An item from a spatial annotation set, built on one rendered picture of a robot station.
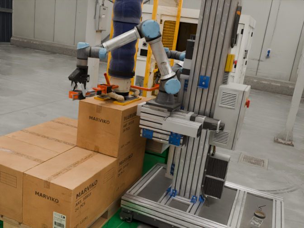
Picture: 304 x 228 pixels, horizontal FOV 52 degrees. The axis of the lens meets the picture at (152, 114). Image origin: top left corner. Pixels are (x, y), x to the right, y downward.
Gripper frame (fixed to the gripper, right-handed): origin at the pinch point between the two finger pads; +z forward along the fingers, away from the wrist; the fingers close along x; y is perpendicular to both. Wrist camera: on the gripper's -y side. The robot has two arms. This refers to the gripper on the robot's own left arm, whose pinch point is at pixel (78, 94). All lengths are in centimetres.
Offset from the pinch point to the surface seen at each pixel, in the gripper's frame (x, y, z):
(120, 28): 0, 50, -47
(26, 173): 16, -30, 53
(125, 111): -19.9, 37.1, 15.3
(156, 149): -28, 97, 64
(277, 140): -144, 372, 102
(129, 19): -7, 52, -55
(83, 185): -21, -17, 56
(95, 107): 4.2, 30.1, 15.7
